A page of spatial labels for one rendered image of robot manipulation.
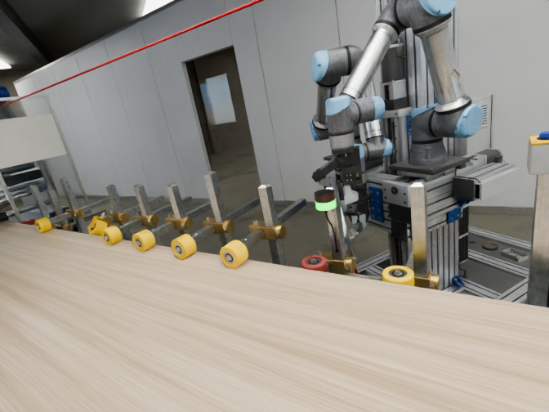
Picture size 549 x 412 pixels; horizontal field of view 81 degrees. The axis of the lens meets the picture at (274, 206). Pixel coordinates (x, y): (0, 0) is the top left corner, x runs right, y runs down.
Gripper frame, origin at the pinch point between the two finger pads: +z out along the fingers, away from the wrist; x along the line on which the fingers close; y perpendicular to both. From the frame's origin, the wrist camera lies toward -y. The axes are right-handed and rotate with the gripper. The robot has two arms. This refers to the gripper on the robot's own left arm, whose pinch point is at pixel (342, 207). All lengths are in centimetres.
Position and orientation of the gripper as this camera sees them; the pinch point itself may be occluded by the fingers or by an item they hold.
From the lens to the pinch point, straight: 110.3
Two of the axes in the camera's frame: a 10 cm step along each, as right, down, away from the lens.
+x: 2.2, -3.4, 9.1
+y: 9.6, -0.9, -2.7
